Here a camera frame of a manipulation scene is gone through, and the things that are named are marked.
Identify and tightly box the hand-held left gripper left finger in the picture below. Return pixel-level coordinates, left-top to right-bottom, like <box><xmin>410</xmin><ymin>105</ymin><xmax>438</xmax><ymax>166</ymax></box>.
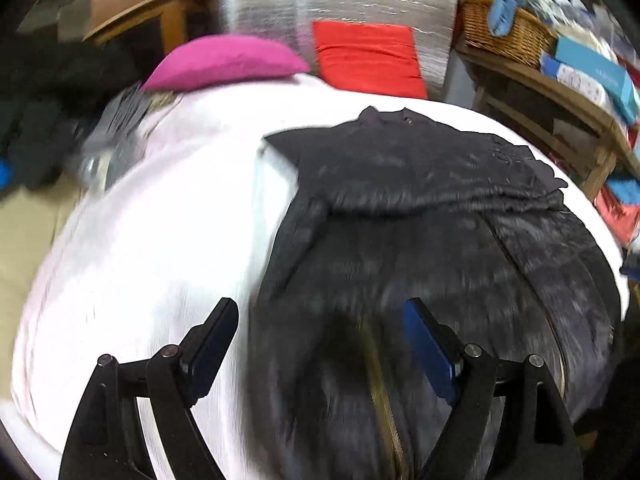
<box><xmin>57</xmin><ymin>297</ymin><xmax>240</xmax><ymax>480</ymax></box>

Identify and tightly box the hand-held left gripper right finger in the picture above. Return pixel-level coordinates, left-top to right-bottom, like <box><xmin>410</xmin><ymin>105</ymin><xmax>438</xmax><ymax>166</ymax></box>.
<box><xmin>404</xmin><ymin>297</ymin><xmax>585</xmax><ymax>480</ymax></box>

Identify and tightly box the black quilted zip jacket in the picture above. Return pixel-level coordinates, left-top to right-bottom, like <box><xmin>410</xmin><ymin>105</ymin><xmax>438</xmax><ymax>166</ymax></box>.
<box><xmin>247</xmin><ymin>106</ymin><xmax>623</xmax><ymax>480</ymax></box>

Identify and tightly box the red bag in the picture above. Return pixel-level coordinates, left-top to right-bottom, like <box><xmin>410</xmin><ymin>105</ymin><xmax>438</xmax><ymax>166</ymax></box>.
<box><xmin>595</xmin><ymin>175</ymin><xmax>640</xmax><ymax>248</ymax></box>

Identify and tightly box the white blanket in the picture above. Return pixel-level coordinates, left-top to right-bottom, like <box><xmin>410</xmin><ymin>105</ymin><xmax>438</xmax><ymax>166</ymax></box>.
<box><xmin>10</xmin><ymin>72</ymin><xmax>631</xmax><ymax>480</ymax></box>

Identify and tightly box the wooden side table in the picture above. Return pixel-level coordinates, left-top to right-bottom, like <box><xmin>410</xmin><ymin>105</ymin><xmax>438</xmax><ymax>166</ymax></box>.
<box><xmin>455</xmin><ymin>42</ymin><xmax>640</xmax><ymax>201</ymax></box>

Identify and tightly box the white patterned box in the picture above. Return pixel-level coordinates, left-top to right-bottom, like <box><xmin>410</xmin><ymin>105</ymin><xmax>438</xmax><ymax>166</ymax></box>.
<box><xmin>540</xmin><ymin>55</ymin><xmax>613</xmax><ymax>111</ymax></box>

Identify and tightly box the light blue cardboard box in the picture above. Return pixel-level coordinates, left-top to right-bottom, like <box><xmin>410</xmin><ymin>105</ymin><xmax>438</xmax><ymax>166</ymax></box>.
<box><xmin>552</xmin><ymin>35</ymin><xmax>640</xmax><ymax>126</ymax></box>

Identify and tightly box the cream leather sofa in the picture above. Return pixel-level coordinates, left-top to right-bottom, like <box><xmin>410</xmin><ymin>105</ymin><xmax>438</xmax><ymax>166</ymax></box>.
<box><xmin>0</xmin><ymin>175</ymin><xmax>101</xmax><ymax>401</ymax></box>

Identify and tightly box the grey cloth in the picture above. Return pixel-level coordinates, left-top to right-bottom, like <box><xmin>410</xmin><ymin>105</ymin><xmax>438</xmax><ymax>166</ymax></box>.
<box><xmin>80</xmin><ymin>87</ymin><xmax>176</xmax><ymax>191</ymax></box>

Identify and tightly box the wicker basket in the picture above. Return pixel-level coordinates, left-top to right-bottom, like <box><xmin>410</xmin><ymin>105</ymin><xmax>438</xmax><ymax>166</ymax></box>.
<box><xmin>459</xmin><ymin>0</ymin><xmax>558</xmax><ymax>68</ymax></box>

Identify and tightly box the pile of black jackets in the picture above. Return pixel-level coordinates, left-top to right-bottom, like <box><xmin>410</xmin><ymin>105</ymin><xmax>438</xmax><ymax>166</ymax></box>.
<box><xmin>0</xmin><ymin>45</ymin><xmax>131</xmax><ymax>191</ymax></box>

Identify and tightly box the magenta pillow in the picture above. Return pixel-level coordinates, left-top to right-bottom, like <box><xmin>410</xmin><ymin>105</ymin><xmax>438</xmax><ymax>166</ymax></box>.
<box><xmin>141</xmin><ymin>35</ymin><xmax>311</xmax><ymax>93</ymax></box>

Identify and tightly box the blue cloth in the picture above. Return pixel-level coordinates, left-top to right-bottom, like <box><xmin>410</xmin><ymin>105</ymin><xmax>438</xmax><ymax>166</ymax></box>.
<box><xmin>487</xmin><ymin>0</ymin><xmax>528</xmax><ymax>36</ymax></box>

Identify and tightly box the red pillow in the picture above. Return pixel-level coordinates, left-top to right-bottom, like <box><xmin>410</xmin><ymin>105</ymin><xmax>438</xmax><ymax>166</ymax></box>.
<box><xmin>312</xmin><ymin>21</ymin><xmax>430</xmax><ymax>101</ymax></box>

